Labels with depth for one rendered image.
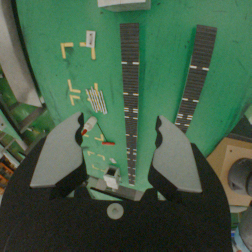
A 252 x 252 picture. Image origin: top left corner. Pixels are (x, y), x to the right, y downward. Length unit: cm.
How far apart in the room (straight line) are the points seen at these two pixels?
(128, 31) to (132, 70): 11
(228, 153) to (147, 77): 43
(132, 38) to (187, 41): 15
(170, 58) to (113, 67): 18
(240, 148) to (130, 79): 51
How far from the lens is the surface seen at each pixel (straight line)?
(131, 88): 39
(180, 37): 38
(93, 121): 56
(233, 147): 58
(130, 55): 36
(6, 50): 210
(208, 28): 36
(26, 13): 64
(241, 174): 55
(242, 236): 52
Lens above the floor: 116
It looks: 45 degrees down
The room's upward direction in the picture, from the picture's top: 157 degrees counter-clockwise
